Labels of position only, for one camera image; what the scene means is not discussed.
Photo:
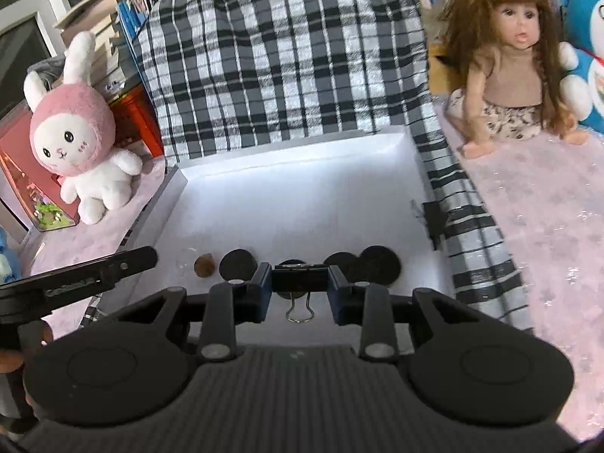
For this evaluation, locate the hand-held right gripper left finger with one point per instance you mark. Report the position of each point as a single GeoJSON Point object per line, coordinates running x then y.
{"type": "Point", "coordinates": [264, 292]}

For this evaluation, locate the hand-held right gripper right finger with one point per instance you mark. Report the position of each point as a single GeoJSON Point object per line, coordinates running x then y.
{"type": "Point", "coordinates": [336, 292]}

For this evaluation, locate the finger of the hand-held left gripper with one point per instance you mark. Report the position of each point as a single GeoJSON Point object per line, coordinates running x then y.
{"type": "Point", "coordinates": [132, 262]}

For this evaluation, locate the black round lid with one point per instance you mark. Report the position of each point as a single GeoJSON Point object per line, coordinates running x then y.
{"type": "Point", "coordinates": [340, 262]}

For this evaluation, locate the large black binder clip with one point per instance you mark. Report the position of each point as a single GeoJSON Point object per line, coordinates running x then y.
{"type": "Point", "coordinates": [299, 281]}

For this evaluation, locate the brown walnut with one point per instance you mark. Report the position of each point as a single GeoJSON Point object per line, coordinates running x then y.
{"type": "Point", "coordinates": [204, 266]}

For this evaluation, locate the white cardboard box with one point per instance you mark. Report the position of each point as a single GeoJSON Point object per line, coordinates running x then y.
{"type": "Point", "coordinates": [292, 198]}

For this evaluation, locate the person's left hand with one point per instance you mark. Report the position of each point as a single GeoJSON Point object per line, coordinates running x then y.
{"type": "Point", "coordinates": [46, 334]}

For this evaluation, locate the blue monster plush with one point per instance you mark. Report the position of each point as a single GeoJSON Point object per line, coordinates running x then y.
{"type": "Point", "coordinates": [7, 255]}

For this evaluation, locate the pink white bunny plush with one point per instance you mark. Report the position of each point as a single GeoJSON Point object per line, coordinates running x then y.
{"type": "Point", "coordinates": [99, 174]}

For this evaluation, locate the small black binder clip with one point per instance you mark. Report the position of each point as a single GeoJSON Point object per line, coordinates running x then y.
{"type": "Point", "coordinates": [435, 219]}

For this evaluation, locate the pink triangular house model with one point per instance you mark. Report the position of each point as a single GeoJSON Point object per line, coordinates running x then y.
{"type": "Point", "coordinates": [23, 165]}

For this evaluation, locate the red box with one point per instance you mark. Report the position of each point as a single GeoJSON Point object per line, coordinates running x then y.
{"type": "Point", "coordinates": [139, 118]}

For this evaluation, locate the pink floral bedsheet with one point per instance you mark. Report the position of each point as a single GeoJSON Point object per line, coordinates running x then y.
{"type": "Point", "coordinates": [542, 245]}

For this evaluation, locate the stack of pale books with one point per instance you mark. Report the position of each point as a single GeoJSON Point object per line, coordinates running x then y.
{"type": "Point", "coordinates": [99, 33]}

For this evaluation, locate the black white plaid cloth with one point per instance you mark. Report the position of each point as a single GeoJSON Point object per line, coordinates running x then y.
{"type": "Point", "coordinates": [283, 56]}

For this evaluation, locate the brown cardboard box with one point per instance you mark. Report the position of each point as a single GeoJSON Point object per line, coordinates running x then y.
{"type": "Point", "coordinates": [441, 71]}

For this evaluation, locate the row of blue books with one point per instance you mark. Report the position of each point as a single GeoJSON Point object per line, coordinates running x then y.
{"type": "Point", "coordinates": [132, 14]}

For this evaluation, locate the long-haired baby doll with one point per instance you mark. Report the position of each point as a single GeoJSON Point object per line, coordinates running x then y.
{"type": "Point", "coordinates": [514, 71]}

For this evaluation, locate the blue robot cat plush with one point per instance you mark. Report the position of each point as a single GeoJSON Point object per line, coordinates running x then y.
{"type": "Point", "coordinates": [585, 56]}

